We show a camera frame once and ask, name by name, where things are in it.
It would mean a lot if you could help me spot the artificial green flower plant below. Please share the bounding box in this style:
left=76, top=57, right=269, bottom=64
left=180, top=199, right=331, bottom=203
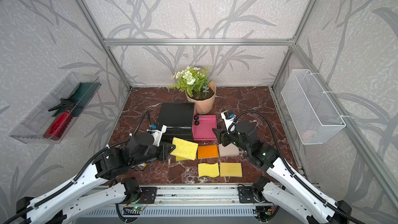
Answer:
left=169, top=66, right=211, bottom=100

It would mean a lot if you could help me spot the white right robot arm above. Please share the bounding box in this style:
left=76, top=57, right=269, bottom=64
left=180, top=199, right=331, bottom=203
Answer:
left=212, top=111, right=360, bottom=224

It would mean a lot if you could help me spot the white wire mesh basket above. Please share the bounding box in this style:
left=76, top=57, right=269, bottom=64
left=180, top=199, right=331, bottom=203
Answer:
left=282, top=69, right=346, bottom=145

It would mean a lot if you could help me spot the yellow white work glove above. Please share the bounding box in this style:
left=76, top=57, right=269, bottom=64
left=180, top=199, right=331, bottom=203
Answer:
left=132, top=163, right=147, bottom=171

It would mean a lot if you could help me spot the yellow square cellulose sponge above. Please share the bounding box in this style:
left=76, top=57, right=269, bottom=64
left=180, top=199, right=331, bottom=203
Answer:
left=171, top=138, right=199, bottom=160

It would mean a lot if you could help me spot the orange white sponge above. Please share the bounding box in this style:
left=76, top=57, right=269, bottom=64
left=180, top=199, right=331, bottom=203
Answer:
left=218, top=144, right=239, bottom=157

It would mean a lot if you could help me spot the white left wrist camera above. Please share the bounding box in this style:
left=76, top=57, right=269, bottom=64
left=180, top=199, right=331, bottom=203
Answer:
left=147, top=124, right=167, bottom=147

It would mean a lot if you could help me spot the black mini drawer cabinet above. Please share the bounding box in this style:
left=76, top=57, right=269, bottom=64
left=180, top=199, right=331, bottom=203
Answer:
left=158, top=102, right=195, bottom=142

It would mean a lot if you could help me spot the aluminium cage frame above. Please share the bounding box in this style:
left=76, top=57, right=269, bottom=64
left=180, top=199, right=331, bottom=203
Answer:
left=74, top=0, right=398, bottom=207

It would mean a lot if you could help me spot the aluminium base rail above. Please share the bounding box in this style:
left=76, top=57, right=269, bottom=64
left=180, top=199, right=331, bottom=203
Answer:
left=55, top=183, right=333, bottom=224

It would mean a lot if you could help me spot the pale yellow sponge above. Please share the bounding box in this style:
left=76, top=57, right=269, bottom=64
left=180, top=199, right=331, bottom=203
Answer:
left=220, top=162, right=243, bottom=177

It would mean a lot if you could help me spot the red handled garden tool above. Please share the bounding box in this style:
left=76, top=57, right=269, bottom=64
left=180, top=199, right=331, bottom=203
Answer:
left=43, top=111, right=73, bottom=141

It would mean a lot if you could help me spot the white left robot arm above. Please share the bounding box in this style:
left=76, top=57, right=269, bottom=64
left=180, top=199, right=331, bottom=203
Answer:
left=6, top=123, right=176, bottom=224

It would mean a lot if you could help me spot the dark green pad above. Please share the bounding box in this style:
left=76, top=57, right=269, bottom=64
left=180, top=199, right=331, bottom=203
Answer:
left=48, top=83, right=101, bottom=118

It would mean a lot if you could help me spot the wavy yellow green sponge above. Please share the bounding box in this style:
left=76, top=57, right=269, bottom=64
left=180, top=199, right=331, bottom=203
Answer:
left=198, top=163, right=220, bottom=178

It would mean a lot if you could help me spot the bright yellow sponge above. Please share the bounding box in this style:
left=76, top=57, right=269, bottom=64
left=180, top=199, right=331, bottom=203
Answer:
left=175, top=156, right=188, bottom=161

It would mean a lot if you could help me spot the pink bottom drawer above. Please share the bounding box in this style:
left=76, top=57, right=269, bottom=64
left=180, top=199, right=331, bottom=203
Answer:
left=192, top=115, right=217, bottom=141

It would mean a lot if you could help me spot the clear plastic wall tray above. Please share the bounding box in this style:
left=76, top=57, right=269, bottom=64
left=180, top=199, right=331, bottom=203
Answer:
left=10, top=72, right=101, bottom=144

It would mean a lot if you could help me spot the beige ribbed flower pot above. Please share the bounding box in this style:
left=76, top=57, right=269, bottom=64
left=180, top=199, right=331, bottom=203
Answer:
left=186, top=82, right=217, bottom=115

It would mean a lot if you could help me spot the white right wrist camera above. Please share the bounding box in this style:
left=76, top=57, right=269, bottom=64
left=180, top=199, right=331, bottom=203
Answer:
left=221, top=110, right=237, bottom=134

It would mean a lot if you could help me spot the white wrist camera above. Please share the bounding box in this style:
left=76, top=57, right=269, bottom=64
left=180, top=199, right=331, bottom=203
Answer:
left=147, top=124, right=167, bottom=147
left=221, top=110, right=237, bottom=134

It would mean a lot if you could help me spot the pink item in basket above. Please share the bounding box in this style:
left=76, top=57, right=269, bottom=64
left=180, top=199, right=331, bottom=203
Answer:
left=301, top=130, right=317, bottom=143

